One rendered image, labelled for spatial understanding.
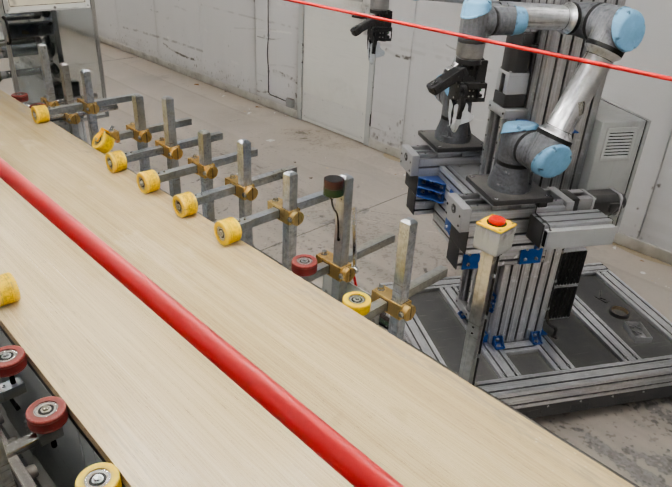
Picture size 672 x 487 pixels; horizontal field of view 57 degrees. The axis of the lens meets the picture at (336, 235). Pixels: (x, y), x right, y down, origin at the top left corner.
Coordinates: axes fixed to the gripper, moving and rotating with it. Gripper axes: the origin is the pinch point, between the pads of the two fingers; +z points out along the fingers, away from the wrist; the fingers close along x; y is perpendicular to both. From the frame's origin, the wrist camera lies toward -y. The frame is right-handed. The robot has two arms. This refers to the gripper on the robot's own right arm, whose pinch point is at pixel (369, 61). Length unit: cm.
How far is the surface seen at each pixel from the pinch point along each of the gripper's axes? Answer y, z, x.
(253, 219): -56, 36, -64
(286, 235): -44, 45, -61
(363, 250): -20, 46, -72
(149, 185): -89, 38, -29
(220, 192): -64, 37, -40
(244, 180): -56, 32, -40
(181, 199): -78, 34, -49
